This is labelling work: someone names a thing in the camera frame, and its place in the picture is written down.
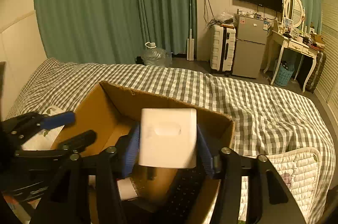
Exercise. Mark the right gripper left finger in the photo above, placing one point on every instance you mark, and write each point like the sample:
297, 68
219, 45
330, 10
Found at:
66, 199

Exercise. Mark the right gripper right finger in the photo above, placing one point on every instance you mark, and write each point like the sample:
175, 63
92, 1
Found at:
269, 199

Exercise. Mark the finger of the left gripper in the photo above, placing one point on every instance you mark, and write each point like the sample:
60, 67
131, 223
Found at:
75, 144
34, 122

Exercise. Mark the white power adapter cube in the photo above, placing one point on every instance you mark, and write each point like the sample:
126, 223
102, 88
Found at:
167, 139

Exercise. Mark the white floral quilt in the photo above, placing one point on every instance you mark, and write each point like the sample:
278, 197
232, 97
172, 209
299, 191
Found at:
300, 170

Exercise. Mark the cardboard box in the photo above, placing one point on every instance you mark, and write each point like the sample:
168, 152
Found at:
111, 110

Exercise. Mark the grey checkered bedsheet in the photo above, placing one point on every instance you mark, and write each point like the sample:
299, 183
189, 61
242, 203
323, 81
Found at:
268, 120

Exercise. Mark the clear water jug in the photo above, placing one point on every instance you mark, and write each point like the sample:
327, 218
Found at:
154, 56

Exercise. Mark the teal waste basket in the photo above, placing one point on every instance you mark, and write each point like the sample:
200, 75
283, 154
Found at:
284, 73

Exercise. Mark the white dressing table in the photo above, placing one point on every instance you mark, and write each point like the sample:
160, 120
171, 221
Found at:
290, 49

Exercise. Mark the silver mini fridge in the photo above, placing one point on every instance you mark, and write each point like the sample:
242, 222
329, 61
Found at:
251, 39

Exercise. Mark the white suitcase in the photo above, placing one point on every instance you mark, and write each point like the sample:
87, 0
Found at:
223, 42

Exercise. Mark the white oval vanity mirror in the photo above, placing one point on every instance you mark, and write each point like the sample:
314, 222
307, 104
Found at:
293, 13

